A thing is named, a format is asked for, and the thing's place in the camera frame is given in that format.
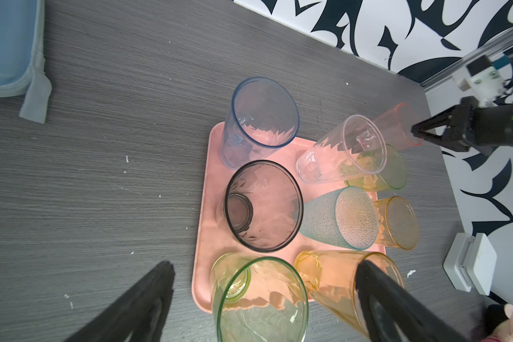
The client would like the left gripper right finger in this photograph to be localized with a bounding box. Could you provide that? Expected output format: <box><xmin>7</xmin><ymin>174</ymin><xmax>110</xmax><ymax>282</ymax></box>
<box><xmin>355</xmin><ymin>260</ymin><xmax>466</xmax><ymax>341</ymax></box>

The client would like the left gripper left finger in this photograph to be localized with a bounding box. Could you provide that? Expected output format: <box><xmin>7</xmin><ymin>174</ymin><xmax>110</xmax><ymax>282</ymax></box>
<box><xmin>67</xmin><ymin>261</ymin><xmax>175</xmax><ymax>341</ymax></box>

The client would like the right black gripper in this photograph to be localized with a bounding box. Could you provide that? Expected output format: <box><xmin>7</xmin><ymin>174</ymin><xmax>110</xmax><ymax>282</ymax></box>
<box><xmin>411</xmin><ymin>97</ymin><xmax>513</xmax><ymax>155</ymax></box>

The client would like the short pink glass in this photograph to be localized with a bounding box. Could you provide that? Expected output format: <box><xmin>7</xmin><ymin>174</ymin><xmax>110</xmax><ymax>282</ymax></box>
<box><xmin>373</xmin><ymin>103</ymin><xmax>423</xmax><ymax>150</ymax></box>

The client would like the short green glass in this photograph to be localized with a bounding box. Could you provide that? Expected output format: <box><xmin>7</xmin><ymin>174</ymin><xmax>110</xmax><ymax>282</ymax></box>
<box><xmin>344</xmin><ymin>144</ymin><xmax>408</xmax><ymax>192</ymax></box>

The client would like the tall amber glass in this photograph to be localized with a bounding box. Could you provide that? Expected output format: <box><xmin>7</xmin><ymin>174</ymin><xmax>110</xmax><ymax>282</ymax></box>
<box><xmin>294</xmin><ymin>250</ymin><xmax>404</xmax><ymax>338</ymax></box>

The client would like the short amber glass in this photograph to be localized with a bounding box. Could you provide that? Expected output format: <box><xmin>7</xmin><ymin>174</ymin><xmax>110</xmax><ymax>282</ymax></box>
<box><xmin>373</xmin><ymin>196</ymin><xmax>420</xmax><ymax>251</ymax></box>

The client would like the clear tall glass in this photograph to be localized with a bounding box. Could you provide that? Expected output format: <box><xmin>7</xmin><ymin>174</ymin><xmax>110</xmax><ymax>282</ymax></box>
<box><xmin>296</xmin><ymin>115</ymin><xmax>388</xmax><ymax>185</ymax></box>

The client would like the teal dimpled tumbler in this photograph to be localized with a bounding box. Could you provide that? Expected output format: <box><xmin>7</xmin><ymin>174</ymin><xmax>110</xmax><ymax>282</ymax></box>
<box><xmin>299</xmin><ymin>187</ymin><xmax>379</xmax><ymax>251</ymax></box>

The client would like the tall green glass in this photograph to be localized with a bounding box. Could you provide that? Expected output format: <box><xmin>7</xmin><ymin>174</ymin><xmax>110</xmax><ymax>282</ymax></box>
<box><xmin>209</xmin><ymin>252</ymin><xmax>309</xmax><ymax>342</ymax></box>

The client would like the pink plastic tray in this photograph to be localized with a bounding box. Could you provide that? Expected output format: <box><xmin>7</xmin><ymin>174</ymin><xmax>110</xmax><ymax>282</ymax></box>
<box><xmin>191</xmin><ymin>121</ymin><xmax>388</xmax><ymax>314</ymax></box>

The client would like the dark grey tumbler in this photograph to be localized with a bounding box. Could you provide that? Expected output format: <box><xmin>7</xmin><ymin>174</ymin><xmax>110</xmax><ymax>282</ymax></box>
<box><xmin>215</xmin><ymin>160</ymin><xmax>304</xmax><ymax>253</ymax></box>

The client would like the blue tall tumbler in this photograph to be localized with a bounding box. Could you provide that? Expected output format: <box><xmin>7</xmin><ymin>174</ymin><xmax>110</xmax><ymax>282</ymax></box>
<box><xmin>219</xmin><ymin>76</ymin><xmax>300</xmax><ymax>170</ymax></box>

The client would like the white box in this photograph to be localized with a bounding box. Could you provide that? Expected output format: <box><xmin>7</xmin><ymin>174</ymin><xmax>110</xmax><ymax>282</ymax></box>
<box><xmin>443</xmin><ymin>233</ymin><xmax>497</xmax><ymax>296</ymax></box>

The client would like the light blue case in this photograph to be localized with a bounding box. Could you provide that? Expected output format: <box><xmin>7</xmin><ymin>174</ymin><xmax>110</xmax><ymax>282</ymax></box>
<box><xmin>0</xmin><ymin>0</ymin><xmax>52</xmax><ymax>124</ymax></box>

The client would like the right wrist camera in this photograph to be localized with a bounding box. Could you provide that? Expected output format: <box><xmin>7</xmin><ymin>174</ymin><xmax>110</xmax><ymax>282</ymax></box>
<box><xmin>452</xmin><ymin>55</ymin><xmax>505</xmax><ymax>108</ymax></box>

